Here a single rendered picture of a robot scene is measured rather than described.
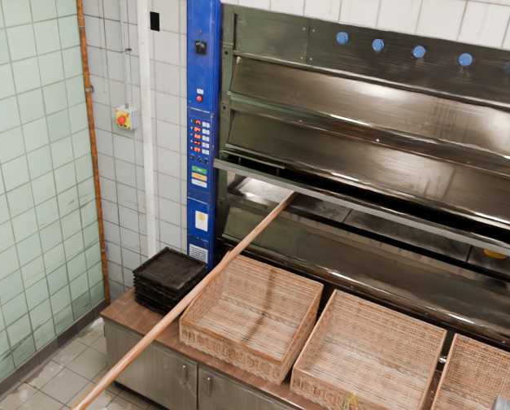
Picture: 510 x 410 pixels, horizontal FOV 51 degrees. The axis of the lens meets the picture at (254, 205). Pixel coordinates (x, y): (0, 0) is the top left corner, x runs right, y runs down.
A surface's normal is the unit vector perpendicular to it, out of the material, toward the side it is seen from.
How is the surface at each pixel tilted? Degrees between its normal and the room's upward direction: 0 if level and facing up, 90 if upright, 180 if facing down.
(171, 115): 90
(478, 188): 70
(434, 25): 90
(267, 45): 90
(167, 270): 0
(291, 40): 92
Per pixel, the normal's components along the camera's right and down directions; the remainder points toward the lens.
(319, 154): -0.43, 0.09
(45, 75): 0.88, 0.28
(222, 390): -0.47, 0.42
